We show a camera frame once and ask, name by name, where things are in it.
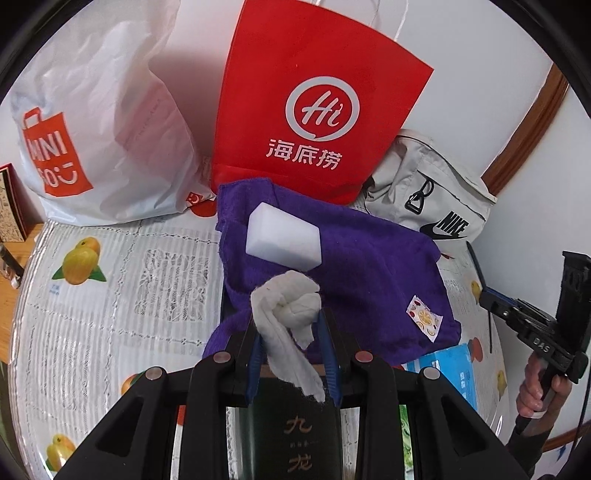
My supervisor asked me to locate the white sponge block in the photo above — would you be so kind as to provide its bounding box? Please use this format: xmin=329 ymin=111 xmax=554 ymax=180
xmin=246 ymin=202 xmax=321 ymax=270

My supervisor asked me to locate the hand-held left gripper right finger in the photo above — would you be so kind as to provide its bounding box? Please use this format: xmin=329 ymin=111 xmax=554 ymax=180
xmin=316 ymin=307 xmax=529 ymax=480

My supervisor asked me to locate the wooden door frame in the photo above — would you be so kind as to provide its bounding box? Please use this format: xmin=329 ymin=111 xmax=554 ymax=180
xmin=480 ymin=62 xmax=571 ymax=197

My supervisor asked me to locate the person's right forearm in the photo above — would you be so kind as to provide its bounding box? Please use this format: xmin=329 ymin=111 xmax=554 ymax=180
xmin=505 ymin=406 xmax=578 ymax=480

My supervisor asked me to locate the fruit print tablecloth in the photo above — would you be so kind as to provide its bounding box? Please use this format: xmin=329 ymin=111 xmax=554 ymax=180
xmin=9 ymin=203 xmax=513 ymax=480

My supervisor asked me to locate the grey waist bag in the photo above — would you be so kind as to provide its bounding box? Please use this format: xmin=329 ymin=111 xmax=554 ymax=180
xmin=365 ymin=129 xmax=498 ymax=252

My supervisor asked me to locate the purple towel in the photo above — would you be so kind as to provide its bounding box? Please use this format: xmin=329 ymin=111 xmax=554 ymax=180
xmin=203 ymin=178 xmax=462 ymax=367

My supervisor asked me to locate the blue tissue pack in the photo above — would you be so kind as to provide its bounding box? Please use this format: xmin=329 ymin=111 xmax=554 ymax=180
xmin=406 ymin=345 xmax=481 ymax=411

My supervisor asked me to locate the white plastic shopping bag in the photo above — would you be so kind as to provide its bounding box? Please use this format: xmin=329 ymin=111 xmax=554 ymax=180
xmin=9 ymin=0 xmax=218 ymax=227

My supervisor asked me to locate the person's right hand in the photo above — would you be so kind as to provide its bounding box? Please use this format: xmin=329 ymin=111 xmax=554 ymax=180
xmin=517 ymin=355 xmax=573 ymax=420

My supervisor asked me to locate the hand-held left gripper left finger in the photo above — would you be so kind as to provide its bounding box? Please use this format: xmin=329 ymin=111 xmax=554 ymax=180
xmin=55 ymin=314 xmax=266 ymax=480

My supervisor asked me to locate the red paper bag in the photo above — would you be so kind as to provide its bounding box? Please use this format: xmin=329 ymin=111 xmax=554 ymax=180
xmin=210 ymin=0 xmax=435 ymax=206

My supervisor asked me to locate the fruit print sachet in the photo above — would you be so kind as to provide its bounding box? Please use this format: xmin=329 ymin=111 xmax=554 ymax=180
xmin=406 ymin=295 xmax=445 ymax=343

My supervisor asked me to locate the patterned box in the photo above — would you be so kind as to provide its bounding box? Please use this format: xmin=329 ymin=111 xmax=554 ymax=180
xmin=0 ymin=162 xmax=28 ymax=243

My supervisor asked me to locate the black watch strap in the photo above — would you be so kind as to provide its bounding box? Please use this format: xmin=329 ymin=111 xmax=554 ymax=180
xmin=465 ymin=241 xmax=496 ymax=355

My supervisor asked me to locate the white cloth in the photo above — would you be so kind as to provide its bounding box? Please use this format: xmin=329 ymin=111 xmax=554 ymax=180
xmin=250 ymin=271 xmax=326 ymax=406

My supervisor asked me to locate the dark green tin box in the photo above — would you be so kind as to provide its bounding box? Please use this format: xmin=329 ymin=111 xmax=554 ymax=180
xmin=226 ymin=364 xmax=342 ymax=480

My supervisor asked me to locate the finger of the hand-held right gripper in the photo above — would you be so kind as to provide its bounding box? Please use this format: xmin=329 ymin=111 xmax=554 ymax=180
xmin=479 ymin=295 xmax=525 ymax=326
xmin=482 ymin=286 xmax=520 ymax=306

